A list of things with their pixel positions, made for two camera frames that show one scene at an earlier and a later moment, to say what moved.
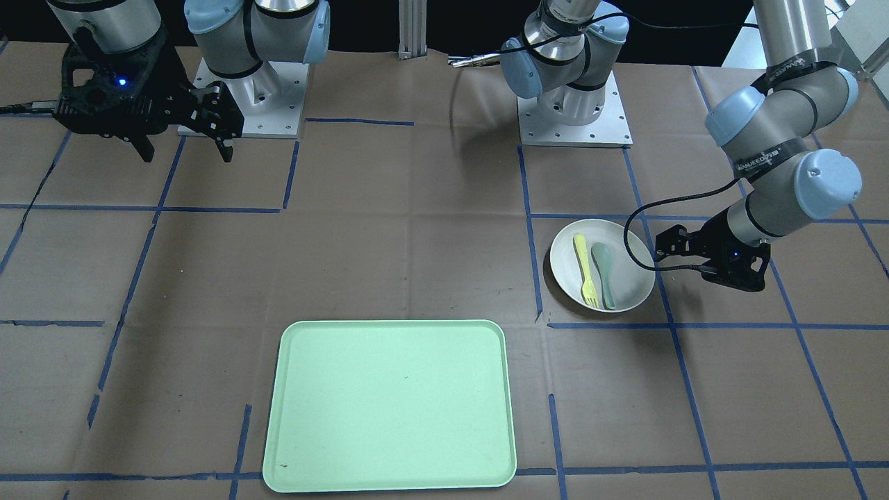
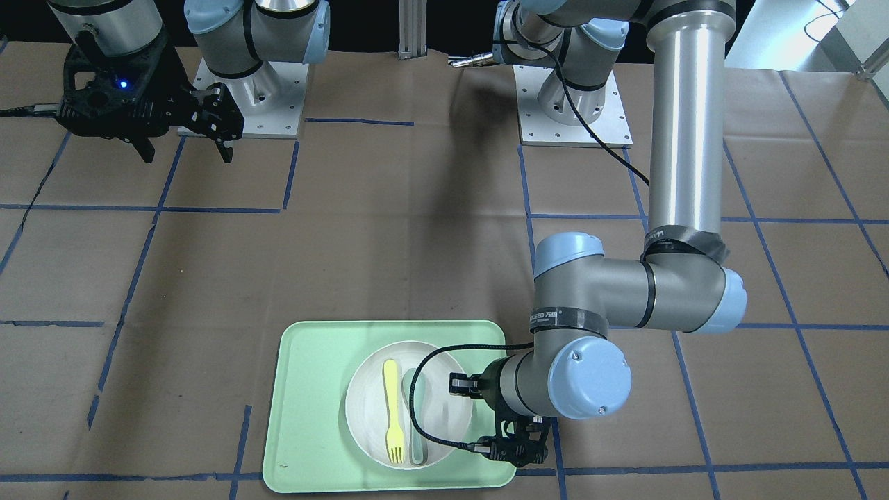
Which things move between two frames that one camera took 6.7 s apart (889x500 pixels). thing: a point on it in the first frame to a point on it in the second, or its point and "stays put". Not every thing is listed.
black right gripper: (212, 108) stays put
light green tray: (389, 405) stays put
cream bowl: (631, 281) to (444, 417)
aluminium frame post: (412, 20) stays put
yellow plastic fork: (588, 288) to (395, 439)
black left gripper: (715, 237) to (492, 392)
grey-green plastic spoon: (602, 255) to (418, 441)
